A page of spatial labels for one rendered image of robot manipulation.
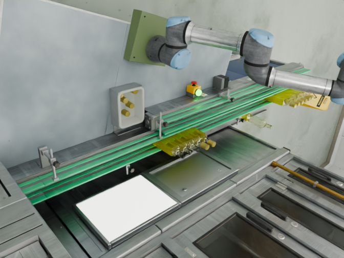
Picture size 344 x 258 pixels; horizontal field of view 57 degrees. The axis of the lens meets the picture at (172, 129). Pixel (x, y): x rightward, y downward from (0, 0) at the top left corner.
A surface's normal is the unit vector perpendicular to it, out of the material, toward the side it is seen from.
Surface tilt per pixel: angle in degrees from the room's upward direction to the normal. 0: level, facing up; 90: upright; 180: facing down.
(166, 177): 90
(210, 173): 90
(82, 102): 0
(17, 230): 90
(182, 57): 11
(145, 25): 4
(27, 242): 0
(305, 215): 90
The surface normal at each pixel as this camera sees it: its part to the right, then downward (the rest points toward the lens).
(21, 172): 0.04, -0.88
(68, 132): 0.67, 0.37
